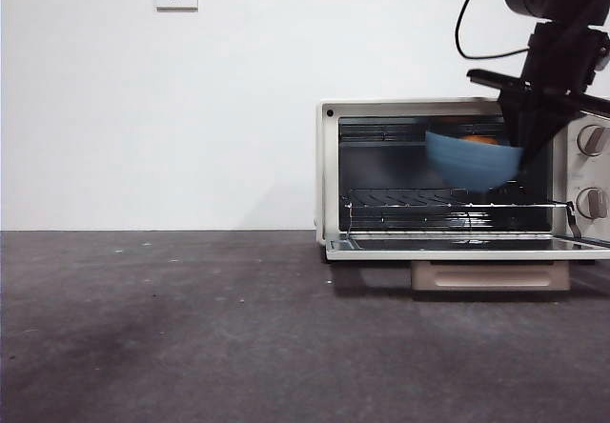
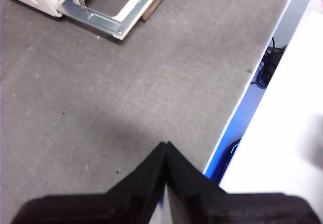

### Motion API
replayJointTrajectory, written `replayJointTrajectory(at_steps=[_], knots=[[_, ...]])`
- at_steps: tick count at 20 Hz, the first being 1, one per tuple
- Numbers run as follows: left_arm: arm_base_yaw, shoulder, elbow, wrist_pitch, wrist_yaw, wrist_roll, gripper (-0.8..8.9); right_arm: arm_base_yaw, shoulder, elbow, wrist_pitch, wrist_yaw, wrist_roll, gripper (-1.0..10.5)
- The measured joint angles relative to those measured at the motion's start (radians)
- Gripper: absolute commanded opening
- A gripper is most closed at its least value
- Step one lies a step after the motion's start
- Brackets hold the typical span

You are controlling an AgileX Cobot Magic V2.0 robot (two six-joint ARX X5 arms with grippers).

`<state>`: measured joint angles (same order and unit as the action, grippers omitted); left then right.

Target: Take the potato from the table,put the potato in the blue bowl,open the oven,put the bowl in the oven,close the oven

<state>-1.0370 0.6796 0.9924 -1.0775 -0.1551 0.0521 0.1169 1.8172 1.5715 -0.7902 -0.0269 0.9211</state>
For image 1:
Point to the cream toaster oven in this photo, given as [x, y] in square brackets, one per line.
[329, 180]

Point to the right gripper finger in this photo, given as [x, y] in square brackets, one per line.
[543, 127]
[518, 118]

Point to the pale grey right wrist camera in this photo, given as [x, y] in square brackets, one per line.
[604, 56]

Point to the glass oven door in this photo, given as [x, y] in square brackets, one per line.
[429, 250]

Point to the beige oven knob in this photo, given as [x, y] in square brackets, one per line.
[591, 141]
[591, 203]

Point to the blue ribbed bowl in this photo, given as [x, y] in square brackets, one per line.
[467, 166]

